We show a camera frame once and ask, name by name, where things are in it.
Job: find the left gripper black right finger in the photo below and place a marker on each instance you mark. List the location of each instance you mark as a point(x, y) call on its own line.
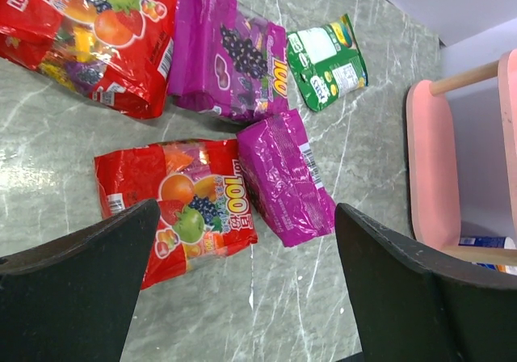
point(414, 303)

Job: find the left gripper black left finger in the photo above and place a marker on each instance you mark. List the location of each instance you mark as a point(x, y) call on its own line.
point(73, 298)

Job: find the green candy bag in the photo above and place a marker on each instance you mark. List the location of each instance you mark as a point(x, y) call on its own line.
point(326, 63)

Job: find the pink three-tier shelf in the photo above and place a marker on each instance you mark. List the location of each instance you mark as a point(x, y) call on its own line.
point(434, 178)

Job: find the red candy bag lower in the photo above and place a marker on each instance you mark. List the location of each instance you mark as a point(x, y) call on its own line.
point(201, 193)

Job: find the red candy bag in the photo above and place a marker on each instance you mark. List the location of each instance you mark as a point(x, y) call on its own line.
point(201, 193)
point(115, 52)

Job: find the purple candy bag lower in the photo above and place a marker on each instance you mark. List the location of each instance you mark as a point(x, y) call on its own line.
point(285, 184)

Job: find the purple candy bag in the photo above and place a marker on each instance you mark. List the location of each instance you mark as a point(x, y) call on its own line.
point(228, 61)
point(285, 184)

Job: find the red candy bag upper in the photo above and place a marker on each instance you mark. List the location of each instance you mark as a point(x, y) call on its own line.
point(115, 52)

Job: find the purple candy bag upper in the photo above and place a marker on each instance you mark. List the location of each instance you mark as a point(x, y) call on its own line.
point(228, 61)

